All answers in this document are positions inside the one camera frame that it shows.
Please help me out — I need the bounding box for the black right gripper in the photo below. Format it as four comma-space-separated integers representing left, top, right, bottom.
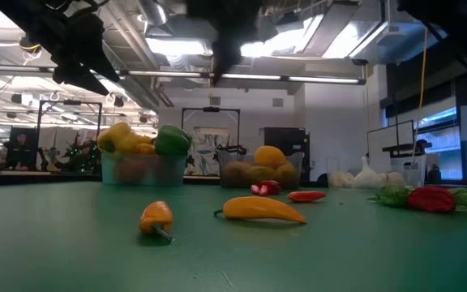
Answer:
183, 0, 268, 85

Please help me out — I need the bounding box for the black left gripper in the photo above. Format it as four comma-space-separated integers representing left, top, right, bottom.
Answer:
0, 0, 122, 97

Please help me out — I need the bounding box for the yellow bell pepper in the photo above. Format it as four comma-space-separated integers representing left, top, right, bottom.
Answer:
96, 121, 134, 156
126, 135, 158, 157

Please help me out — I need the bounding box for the green bell pepper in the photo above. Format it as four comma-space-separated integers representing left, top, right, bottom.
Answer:
154, 123, 194, 157

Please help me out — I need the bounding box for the red bell pepper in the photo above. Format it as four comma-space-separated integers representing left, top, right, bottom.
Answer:
113, 161, 148, 184

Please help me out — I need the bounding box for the orange fruit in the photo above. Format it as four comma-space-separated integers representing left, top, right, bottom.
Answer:
253, 145, 289, 171

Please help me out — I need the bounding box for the long orange chili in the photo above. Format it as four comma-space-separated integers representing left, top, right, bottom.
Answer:
212, 195, 308, 225

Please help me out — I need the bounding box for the white garlic bulb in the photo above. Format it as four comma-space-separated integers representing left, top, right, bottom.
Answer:
353, 157, 388, 189
385, 171, 408, 188
329, 170, 353, 189

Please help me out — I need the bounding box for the black monitor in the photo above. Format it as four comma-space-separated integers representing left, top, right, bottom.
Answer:
5, 126, 40, 170

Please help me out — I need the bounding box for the long ceiling light bar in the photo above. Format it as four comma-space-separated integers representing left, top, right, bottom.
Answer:
0, 63, 367, 86

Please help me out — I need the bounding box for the grey translucent plastic bin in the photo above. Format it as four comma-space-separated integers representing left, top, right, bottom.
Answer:
218, 150, 306, 188

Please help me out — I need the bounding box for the black equipment case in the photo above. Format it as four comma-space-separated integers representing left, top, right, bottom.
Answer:
263, 126, 311, 155

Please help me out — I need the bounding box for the teal translucent plastic bin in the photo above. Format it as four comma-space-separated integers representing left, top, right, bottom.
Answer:
101, 152, 189, 187

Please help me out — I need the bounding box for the small orange chili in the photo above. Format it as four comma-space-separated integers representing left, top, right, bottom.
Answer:
139, 200, 175, 244

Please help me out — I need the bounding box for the whiteboard on black stand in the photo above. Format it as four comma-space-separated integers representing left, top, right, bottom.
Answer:
365, 119, 416, 179

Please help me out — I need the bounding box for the black shelf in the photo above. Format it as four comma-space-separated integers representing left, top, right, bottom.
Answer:
381, 139, 434, 159

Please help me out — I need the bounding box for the green table mat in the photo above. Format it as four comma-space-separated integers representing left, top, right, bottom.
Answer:
0, 180, 467, 292

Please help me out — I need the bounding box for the clear plastic bin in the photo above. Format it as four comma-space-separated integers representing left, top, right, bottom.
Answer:
325, 155, 428, 189

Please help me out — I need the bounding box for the large window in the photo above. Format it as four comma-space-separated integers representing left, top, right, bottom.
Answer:
415, 105, 467, 182

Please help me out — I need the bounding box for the small red pepper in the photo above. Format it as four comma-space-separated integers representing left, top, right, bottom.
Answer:
408, 186, 458, 214

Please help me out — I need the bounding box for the black gantry frame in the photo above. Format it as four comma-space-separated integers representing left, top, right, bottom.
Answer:
37, 99, 104, 144
181, 106, 242, 152

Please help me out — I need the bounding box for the black ceiling sensor yellow cable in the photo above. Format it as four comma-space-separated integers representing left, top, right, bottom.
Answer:
17, 35, 43, 66

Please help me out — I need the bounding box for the silver round air duct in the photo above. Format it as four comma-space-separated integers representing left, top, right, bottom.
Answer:
135, 0, 171, 28

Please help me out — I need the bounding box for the colourful wall poster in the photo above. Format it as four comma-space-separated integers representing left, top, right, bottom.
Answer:
191, 127, 233, 176

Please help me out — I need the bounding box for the yellow hanging cable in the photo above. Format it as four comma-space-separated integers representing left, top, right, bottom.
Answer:
410, 26, 432, 160

